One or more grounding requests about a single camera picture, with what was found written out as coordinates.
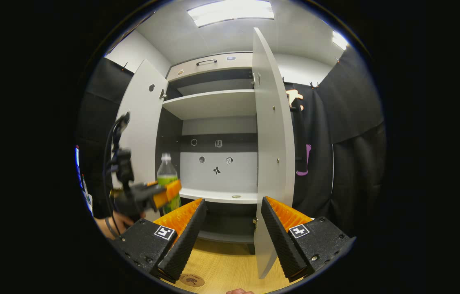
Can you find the large ceiling light panel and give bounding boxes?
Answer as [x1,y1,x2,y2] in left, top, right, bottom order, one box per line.
[187,0,275,28]

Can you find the small ceiling light panel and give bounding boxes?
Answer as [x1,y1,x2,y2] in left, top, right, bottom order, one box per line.
[332,30,349,51]

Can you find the cabinet drawer front with handle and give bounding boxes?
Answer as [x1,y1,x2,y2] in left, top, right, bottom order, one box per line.
[166,52,253,82]

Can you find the green label clear bottle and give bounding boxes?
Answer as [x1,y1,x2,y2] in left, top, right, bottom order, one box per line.
[157,153,182,216]

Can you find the black backdrop cloth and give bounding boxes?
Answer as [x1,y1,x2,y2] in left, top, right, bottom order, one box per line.
[76,43,386,239]

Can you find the round wooden coaster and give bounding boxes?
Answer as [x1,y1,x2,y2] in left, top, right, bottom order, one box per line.
[179,273,205,287]

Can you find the white and grey cabinet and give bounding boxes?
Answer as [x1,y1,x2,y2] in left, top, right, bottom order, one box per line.
[156,52,260,254]

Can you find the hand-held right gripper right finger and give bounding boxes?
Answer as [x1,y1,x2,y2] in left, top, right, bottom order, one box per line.
[260,196,356,283]

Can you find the white cabinet door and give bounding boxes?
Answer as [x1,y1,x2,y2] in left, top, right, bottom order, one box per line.
[111,59,169,221]
[251,27,296,280]

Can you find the blue and white board edge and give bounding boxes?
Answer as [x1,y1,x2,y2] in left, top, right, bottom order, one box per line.
[76,145,93,215]

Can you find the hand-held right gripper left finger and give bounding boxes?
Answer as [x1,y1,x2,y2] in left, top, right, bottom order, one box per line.
[111,198,208,283]

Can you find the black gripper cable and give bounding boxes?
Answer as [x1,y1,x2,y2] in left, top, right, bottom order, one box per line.
[102,111,131,236]

